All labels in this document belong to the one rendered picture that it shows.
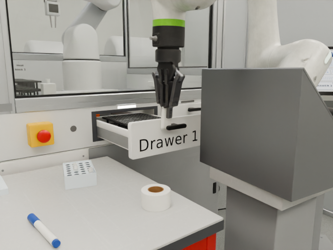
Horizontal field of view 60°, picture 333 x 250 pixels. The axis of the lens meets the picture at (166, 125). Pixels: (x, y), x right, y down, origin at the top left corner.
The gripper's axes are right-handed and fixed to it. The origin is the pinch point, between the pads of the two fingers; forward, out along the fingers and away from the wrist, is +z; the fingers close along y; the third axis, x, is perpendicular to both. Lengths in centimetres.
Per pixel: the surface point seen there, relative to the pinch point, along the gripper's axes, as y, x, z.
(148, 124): -2.2, -5.2, 1.9
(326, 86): 5, 94, -6
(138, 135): -2.2, -8.8, 4.7
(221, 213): -63, 106, 97
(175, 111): -27.6, 26.8, 4.7
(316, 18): -41, 171, -49
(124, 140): -9.3, -9.5, 7.8
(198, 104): -27.4, 40.6, 3.0
